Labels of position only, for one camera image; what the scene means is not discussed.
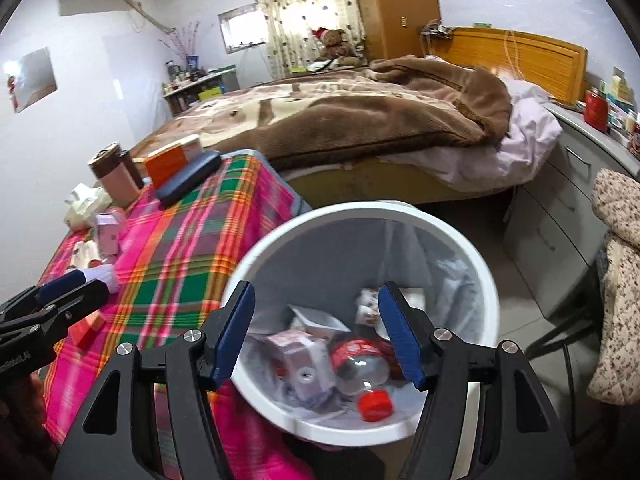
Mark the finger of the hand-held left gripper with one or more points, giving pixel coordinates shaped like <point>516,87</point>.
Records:
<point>80,305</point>
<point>60,286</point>

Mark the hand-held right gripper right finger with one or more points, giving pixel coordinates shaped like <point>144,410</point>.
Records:
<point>400,340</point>

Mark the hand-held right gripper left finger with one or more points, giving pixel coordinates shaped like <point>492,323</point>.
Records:
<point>235,330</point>

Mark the red box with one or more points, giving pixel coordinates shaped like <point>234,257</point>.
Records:
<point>90,330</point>

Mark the large white foam sleeve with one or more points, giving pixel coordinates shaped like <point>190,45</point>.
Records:
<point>102,275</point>

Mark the patterned paper cup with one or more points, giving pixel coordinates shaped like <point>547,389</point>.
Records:
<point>370,310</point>

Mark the clear plastic bottle red cap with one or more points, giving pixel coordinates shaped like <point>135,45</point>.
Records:
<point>360,365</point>

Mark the pink box with hole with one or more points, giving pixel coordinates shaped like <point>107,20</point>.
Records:
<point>295,355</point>

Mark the pale purple white box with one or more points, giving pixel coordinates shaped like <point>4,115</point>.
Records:
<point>107,237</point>

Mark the clear bin liner bag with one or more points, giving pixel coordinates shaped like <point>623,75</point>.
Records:
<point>450,280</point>

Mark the white yogurt cup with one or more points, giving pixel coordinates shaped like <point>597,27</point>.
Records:
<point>320,322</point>

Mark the white trash bin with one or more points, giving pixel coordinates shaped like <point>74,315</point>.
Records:
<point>300,240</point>

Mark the tissue pack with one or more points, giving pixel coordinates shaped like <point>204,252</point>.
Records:
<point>82,210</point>

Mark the plaid tablecloth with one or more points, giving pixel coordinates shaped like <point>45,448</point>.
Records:
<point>175,260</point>

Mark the brown tumbler mug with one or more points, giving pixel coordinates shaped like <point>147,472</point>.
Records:
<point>117,182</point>

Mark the dark blue glasses case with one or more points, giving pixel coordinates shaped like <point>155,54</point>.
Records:
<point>187,180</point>

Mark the black metal chair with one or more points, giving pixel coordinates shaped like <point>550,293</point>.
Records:
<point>560,335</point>

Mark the orange white box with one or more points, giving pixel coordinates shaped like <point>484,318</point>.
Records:
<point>167,165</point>

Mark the red hanging ornament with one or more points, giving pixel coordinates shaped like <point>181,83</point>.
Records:
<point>12,90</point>

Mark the grey drawer cabinet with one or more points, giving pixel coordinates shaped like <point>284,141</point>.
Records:
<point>550,200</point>

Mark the beige patterned blanket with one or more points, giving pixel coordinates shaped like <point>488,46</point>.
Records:
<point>250,110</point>

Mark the brown fleece blanket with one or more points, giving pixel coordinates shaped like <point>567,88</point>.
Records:
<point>375,120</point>

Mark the floral quilted coat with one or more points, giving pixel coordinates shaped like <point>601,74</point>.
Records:
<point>620,285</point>

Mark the cluttered side desk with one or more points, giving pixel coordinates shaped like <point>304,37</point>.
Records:
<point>200,90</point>

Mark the pale pink bedsheet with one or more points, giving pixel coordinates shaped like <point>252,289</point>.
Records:
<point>525,130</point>

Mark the vase with branches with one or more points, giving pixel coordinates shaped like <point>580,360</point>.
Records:
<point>182,45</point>

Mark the air conditioner pipe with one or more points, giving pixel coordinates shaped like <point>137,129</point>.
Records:
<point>150,17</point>

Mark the brown teddy bear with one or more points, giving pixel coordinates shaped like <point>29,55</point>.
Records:
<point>337,47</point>

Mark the red jar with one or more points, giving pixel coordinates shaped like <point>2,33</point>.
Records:
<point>596,110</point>

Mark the small window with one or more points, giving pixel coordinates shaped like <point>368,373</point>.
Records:
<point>240,27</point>

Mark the power strip with chargers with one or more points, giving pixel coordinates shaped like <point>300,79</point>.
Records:
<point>435,30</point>

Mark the wooden bed headboard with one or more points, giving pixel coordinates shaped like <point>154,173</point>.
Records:
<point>540,60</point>

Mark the group of boxes and bottles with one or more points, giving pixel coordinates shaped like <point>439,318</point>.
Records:
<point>625,110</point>

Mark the patterned window curtain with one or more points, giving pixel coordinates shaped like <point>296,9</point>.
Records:
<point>300,10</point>

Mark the wooden wardrobe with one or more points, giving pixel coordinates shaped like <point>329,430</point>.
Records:
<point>395,5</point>

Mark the silver wall mirror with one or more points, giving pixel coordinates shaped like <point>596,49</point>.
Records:
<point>32,77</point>

